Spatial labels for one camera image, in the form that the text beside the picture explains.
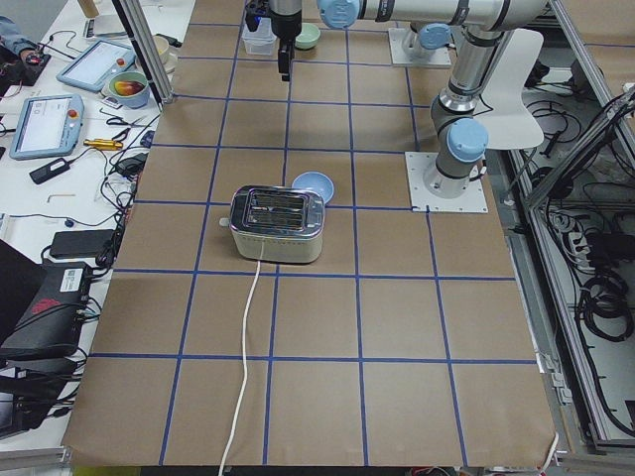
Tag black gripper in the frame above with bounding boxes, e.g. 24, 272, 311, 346
268, 0, 303, 82

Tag green bowl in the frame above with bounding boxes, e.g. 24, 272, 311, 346
295, 23, 320, 51

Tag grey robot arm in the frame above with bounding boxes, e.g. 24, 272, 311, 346
317, 1, 545, 198

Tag cream bowl on plate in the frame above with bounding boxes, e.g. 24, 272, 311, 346
153, 35, 178, 73

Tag blue bowl with fruit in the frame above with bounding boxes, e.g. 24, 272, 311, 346
108, 71, 150, 109

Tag clear plastic container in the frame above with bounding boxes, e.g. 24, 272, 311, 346
241, 18, 277, 57

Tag cream and chrome toaster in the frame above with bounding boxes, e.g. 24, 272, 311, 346
229, 184, 325, 264

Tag black scissors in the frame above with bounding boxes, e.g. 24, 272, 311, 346
105, 115, 146, 142

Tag blue teach pendant far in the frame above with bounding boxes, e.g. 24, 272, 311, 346
57, 40, 136, 92

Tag blue teach pendant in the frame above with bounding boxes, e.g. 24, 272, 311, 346
57, 40, 136, 92
9, 94, 84, 161

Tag blue teach pendant near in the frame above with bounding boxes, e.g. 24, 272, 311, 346
9, 94, 84, 161

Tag black power adapter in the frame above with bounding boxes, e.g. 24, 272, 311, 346
29, 158, 71, 184

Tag black flat box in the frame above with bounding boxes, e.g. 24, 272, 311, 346
49, 229, 114, 259

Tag aluminium frame post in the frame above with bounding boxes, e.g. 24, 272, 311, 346
112, 0, 174, 109

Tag orange handled screwdriver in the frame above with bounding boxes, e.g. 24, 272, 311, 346
83, 139, 123, 151

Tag white toaster power cable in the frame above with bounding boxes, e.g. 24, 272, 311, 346
218, 261, 263, 476

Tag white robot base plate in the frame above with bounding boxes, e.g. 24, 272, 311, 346
405, 152, 488, 213

